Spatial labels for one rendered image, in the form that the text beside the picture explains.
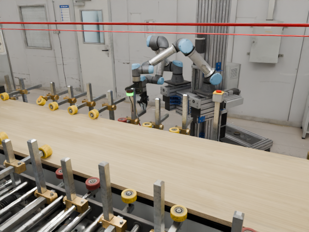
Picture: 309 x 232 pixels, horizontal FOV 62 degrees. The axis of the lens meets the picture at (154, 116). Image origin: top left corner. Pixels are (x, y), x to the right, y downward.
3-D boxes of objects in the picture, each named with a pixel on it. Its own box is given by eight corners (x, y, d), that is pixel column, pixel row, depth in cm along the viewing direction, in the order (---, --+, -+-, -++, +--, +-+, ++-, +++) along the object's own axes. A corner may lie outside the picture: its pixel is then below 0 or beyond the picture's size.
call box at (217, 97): (214, 100, 201) (215, 90, 198) (223, 101, 198) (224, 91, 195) (212, 102, 195) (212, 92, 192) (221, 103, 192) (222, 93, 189)
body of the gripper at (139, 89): (141, 95, 235) (141, 82, 230) (132, 95, 236) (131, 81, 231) (143, 92, 242) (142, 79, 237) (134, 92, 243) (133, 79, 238)
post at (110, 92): (112, 135, 261) (109, 89, 243) (116, 136, 260) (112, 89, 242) (111, 136, 258) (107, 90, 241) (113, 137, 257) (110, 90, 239)
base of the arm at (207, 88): (208, 88, 272) (208, 78, 268) (219, 91, 260) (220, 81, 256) (197, 90, 264) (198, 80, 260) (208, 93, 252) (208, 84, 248)
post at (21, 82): (28, 116, 315) (20, 77, 297) (31, 116, 313) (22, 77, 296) (26, 117, 312) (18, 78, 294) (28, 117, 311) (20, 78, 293)
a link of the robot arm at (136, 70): (141, 64, 226) (131, 64, 225) (141, 76, 230) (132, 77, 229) (140, 62, 233) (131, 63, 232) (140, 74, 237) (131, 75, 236)
